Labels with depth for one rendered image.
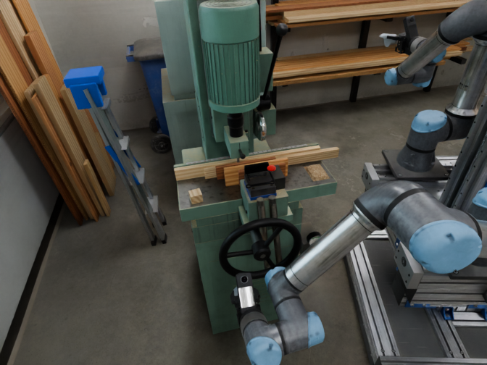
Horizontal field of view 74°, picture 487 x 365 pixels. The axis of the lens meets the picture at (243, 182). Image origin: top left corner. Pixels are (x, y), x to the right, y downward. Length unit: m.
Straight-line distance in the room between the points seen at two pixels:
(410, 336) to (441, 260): 1.04
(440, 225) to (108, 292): 1.85
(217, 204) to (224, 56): 0.50
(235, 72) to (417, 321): 1.38
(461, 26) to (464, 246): 0.85
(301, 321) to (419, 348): 0.95
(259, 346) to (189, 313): 1.16
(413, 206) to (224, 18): 0.67
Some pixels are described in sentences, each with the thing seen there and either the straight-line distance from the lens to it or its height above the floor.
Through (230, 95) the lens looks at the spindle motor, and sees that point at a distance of 1.05.
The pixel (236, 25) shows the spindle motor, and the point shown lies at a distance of 0.98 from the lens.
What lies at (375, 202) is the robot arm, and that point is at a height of 1.16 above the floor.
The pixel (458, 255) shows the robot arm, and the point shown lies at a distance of 0.76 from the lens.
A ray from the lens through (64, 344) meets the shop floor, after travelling 2.10.
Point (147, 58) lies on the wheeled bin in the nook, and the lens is 2.81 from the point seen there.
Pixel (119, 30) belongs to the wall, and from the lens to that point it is 3.43.
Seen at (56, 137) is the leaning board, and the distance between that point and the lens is 2.31.
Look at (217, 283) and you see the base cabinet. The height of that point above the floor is 0.43.
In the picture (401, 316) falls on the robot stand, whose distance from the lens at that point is 1.79.
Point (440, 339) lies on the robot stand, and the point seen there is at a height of 0.23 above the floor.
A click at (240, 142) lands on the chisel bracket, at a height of 1.07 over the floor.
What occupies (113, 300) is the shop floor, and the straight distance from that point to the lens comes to 2.14.
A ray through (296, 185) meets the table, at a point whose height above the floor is 0.90.
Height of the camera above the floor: 1.66
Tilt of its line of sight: 38 degrees down
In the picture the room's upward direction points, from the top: 3 degrees counter-clockwise
